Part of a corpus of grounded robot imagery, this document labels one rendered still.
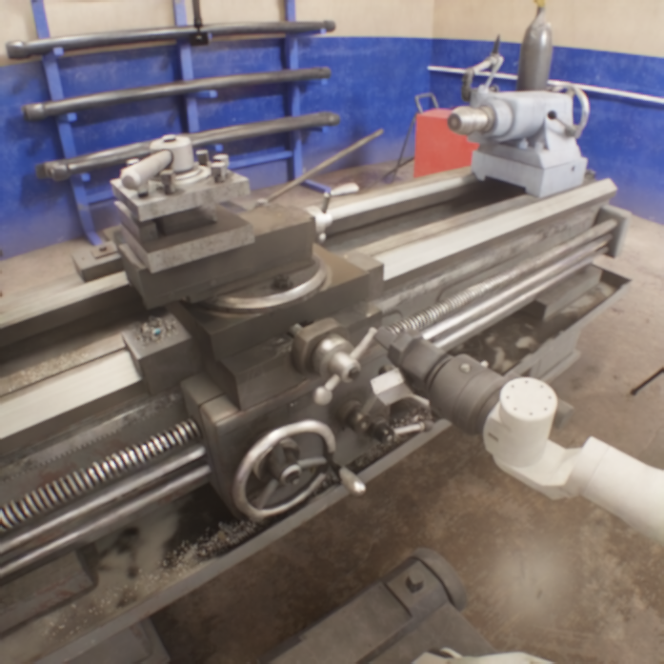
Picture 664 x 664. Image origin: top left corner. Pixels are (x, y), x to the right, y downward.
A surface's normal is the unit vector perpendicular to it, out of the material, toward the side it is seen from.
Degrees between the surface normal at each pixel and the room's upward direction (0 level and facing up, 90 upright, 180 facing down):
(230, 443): 90
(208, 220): 90
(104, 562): 0
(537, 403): 11
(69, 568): 0
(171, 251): 90
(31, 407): 36
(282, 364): 90
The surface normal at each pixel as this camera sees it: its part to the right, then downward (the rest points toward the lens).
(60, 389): 0.35, -0.42
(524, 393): -0.16, -0.75
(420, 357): -0.46, -0.48
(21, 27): 0.61, 0.43
